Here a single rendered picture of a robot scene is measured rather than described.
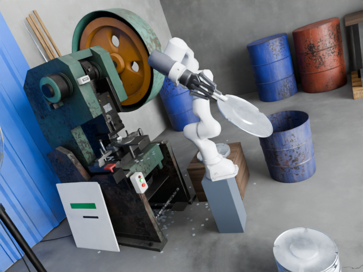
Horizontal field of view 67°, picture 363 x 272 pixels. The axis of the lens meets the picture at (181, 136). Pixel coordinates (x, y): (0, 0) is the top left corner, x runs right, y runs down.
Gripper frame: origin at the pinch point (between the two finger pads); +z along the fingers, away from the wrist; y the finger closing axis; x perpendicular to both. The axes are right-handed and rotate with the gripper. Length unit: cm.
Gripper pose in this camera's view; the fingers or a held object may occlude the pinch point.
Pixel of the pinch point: (219, 97)
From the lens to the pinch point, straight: 129.6
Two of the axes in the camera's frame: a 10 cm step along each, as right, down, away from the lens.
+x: 3.5, -4.5, 8.2
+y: 3.9, -7.3, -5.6
